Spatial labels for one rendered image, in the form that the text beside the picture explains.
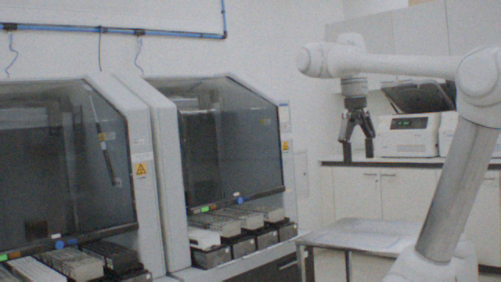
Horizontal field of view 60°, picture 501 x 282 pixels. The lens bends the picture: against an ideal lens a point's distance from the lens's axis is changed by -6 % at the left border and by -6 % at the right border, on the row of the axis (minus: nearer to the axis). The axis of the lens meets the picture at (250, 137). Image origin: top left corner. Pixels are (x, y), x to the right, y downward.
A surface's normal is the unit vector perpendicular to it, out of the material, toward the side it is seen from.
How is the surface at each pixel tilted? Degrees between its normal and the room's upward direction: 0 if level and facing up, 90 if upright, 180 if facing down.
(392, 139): 90
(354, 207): 90
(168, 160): 90
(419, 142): 90
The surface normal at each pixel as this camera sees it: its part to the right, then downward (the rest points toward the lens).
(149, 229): 0.70, -0.02
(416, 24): -0.71, 0.10
